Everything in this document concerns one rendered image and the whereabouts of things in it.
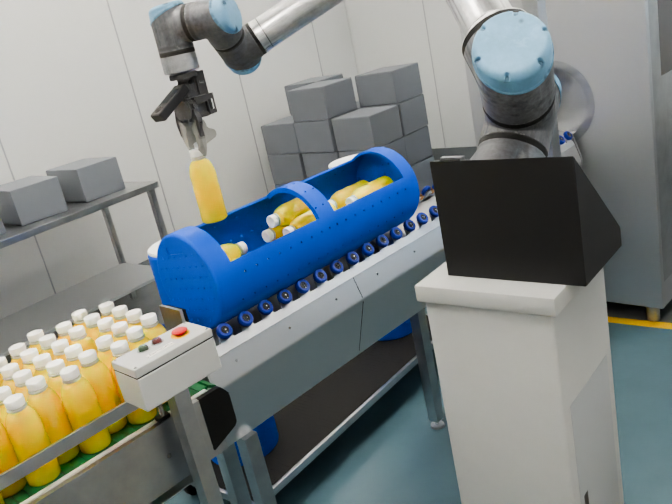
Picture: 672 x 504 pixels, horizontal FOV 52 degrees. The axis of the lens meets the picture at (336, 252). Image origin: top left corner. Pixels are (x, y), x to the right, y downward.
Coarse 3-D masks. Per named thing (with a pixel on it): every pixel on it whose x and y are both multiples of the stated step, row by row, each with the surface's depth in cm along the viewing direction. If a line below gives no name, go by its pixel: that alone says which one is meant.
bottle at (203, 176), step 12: (204, 156) 182; (192, 168) 181; (204, 168) 181; (192, 180) 182; (204, 180) 181; (216, 180) 184; (204, 192) 182; (216, 192) 184; (204, 204) 183; (216, 204) 184; (204, 216) 185; (216, 216) 185
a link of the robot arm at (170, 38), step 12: (180, 0) 171; (156, 12) 168; (168, 12) 168; (156, 24) 170; (168, 24) 169; (180, 24) 168; (156, 36) 171; (168, 36) 170; (180, 36) 170; (168, 48) 171; (180, 48) 171; (192, 48) 174
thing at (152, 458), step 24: (216, 408) 171; (144, 432) 158; (168, 432) 162; (216, 432) 172; (96, 456) 152; (120, 456) 153; (144, 456) 158; (168, 456) 162; (72, 480) 146; (96, 480) 150; (120, 480) 154; (144, 480) 158; (168, 480) 163; (192, 480) 170
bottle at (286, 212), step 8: (296, 200) 215; (280, 208) 211; (288, 208) 211; (296, 208) 212; (304, 208) 214; (280, 216) 210; (288, 216) 210; (296, 216) 212; (280, 224) 212; (288, 224) 212
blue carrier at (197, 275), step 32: (352, 160) 244; (384, 160) 241; (288, 192) 210; (320, 192) 210; (384, 192) 224; (416, 192) 235; (224, 224) 210; (256, 224) 222; (320, 224) 204; (352, 224) 213; (384, 224) 227; (160, 256) 194; (192, 256) 182; (224, 256) 182; (256, 256) 188; (288, 256) 196; (320, 256) 207; (192, 288) 189; (224, 288) 181; (256, 288) 190; (192, 320) 195; (224, 320) 188
